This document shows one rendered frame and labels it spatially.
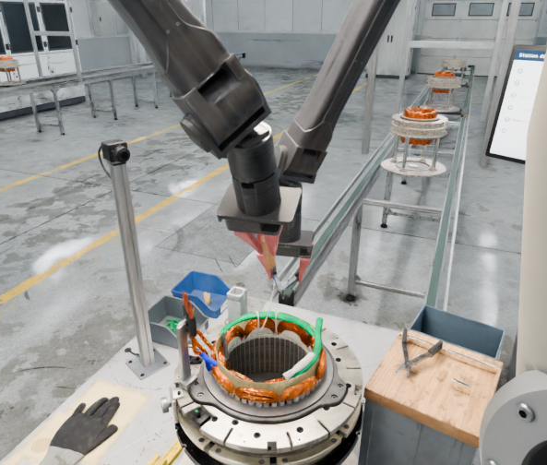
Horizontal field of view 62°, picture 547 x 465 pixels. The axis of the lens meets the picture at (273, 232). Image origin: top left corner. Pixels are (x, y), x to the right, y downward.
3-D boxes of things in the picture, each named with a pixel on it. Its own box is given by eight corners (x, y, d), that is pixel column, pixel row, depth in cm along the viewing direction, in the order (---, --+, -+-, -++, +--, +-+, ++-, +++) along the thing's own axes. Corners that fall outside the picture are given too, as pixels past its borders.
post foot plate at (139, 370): (171, 364, 124) (171, 363, 124) (140, 380, 119) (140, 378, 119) (154, 349, 130) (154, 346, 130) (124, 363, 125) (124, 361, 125)
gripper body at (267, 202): (232, 192, 64) (222, 149, 59) (303, 198, 61) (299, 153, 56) (217, 224, 60) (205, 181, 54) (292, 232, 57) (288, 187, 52)
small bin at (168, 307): (211, 326, 140) (209, 305, 137) (186, 353, 128) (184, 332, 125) (167, 314, 146) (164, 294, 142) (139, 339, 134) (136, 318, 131)
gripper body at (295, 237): (263, 234, 92) (263, 200, 89) (314, 239, 90) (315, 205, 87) (256, 250, 86) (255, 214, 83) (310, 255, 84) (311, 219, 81)
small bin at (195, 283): (235, 297, 154) (234, 279, 151) (216, 320, 142) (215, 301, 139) (193, 288, 159) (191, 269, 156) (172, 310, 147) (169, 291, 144)
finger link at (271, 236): (249, 232, 70) (238, 185, 63) (294, 237, 68) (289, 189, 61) (235, 266, 65) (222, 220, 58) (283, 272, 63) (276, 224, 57)
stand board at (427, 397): (401, 336, 94) (402, 327, 93) (500, 372, 85) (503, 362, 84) (362, 398, 79) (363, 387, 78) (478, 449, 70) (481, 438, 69)
